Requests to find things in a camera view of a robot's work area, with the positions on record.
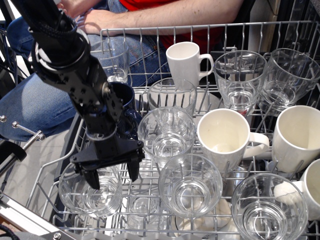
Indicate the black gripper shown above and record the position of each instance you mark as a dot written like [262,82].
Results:
[109,152]

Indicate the glass cup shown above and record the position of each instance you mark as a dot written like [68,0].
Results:
[239,77]
[79,197]
[290,75]
[169,92]
[167,132]
[190,186]
[267,206]

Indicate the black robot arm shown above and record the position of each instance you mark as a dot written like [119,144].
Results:
[61,57]

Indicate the person forearm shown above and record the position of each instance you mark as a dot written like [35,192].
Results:
[179,13]

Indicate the small lower glass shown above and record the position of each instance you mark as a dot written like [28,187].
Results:
[142,210]

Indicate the back left tall glass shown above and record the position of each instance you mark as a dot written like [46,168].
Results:
[113,55]

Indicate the person hand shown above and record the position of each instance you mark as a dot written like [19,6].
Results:
[93,21]

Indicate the dark blue mug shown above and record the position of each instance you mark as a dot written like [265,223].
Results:
[129,121]

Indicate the large cream mug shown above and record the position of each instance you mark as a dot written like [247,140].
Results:
[226,139]

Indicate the small white mug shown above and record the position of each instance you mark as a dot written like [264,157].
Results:
[184,60]

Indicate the right white mug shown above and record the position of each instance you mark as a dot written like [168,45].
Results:
[296,138]

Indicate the white mug at edge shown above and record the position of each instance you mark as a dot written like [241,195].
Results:
[308,185]

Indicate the metal clamp with black handle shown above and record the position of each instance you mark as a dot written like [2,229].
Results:
[10,152]

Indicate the grey wire dishwasher rack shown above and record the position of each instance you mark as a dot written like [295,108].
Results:
[260,37]

